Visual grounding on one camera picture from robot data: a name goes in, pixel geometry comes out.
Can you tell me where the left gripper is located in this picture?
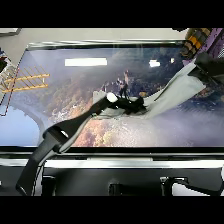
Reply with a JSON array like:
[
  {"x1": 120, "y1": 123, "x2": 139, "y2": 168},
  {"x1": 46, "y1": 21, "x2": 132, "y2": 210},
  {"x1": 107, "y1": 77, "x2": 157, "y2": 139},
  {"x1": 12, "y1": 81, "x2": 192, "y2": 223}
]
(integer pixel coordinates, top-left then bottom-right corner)
[{"x1": 116, "y1": 95, "x2": 148, "y2": 116}]

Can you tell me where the grey garment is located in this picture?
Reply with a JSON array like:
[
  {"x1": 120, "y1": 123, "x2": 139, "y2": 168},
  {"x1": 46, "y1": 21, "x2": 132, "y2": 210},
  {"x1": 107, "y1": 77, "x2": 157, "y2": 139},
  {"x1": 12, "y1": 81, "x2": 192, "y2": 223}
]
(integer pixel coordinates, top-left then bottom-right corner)
[{"x1": 92, "y1": 59, "x2": 208, "y2": 120}]

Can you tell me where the purple garment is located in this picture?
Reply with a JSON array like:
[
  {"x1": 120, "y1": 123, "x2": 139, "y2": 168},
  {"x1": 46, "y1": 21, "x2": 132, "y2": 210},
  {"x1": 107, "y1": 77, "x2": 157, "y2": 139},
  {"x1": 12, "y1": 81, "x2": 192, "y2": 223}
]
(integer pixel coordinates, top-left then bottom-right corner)
[{"x1": 199, "y1": 28, "x2": 224, "y2": 60}]

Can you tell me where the black cable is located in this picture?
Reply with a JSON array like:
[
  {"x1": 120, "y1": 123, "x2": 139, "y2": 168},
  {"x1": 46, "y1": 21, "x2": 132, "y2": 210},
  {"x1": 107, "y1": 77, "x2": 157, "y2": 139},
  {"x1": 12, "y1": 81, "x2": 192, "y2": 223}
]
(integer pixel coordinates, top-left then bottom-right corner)
[{"x1": 162, "y1": 176, "x2": 224, "y2": 197}]

